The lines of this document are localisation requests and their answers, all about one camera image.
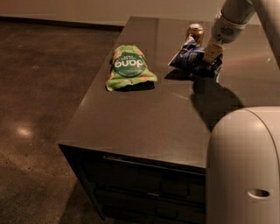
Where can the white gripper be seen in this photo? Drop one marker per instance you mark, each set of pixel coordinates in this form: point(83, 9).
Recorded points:
point(225, 31)

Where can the blue chip bag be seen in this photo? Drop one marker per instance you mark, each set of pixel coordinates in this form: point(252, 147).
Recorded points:
point(190, 59)

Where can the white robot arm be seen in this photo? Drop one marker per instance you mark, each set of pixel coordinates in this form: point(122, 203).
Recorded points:
point(243, 166)

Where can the orange soda can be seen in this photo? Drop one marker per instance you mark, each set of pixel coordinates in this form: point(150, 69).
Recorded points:
point(197, 32)

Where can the green snack bag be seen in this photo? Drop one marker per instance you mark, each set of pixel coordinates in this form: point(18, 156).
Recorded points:
point(128, 68)

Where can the dark cabinet with drawers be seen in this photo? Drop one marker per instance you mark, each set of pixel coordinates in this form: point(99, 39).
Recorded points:
point(141, 155)

